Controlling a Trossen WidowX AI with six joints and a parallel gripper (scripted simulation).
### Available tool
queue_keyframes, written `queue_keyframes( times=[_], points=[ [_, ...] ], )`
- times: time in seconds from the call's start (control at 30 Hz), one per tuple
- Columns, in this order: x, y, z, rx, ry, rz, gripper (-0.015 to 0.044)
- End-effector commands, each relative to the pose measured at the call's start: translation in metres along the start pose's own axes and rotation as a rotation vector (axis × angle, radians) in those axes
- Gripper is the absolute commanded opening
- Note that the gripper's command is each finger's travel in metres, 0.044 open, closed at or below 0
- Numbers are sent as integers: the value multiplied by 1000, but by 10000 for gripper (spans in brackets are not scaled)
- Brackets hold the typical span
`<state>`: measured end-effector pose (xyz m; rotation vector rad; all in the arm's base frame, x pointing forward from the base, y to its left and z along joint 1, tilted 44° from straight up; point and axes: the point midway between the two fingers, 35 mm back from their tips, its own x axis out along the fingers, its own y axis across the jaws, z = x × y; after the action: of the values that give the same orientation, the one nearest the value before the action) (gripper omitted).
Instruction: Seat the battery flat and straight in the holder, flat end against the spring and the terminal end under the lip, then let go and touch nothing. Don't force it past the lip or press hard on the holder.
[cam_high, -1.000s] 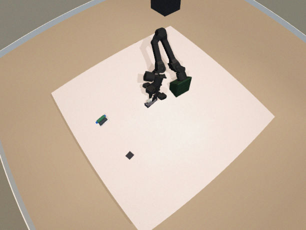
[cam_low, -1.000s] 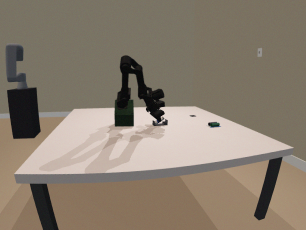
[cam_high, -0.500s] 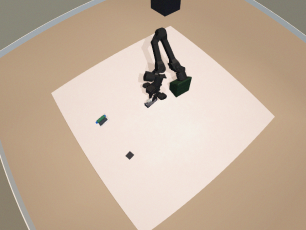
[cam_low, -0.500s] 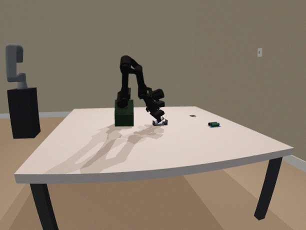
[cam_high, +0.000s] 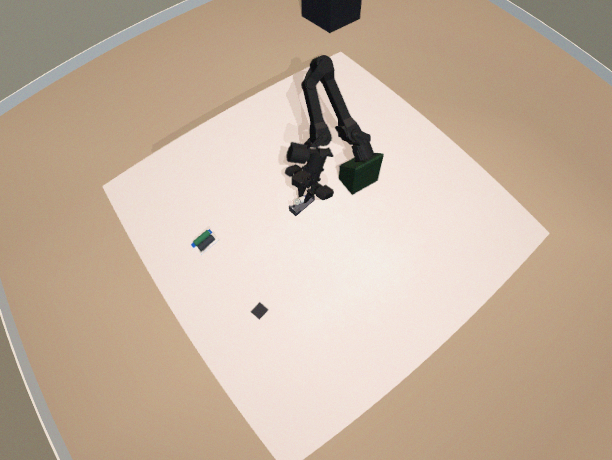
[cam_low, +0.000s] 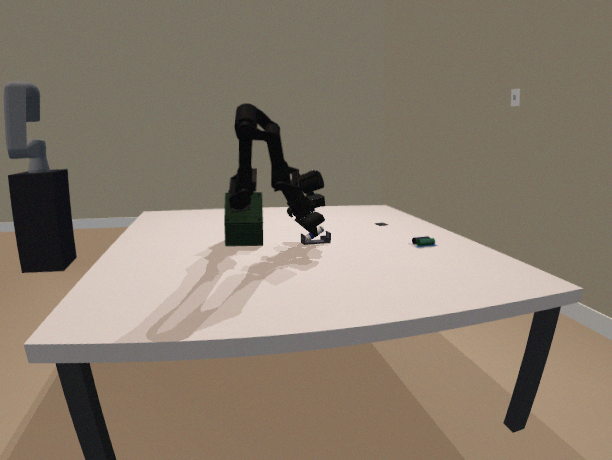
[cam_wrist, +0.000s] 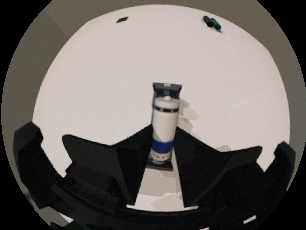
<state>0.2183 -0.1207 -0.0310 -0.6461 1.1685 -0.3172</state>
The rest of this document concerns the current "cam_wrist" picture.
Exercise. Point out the white and blue battery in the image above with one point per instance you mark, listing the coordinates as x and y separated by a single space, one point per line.
165 118

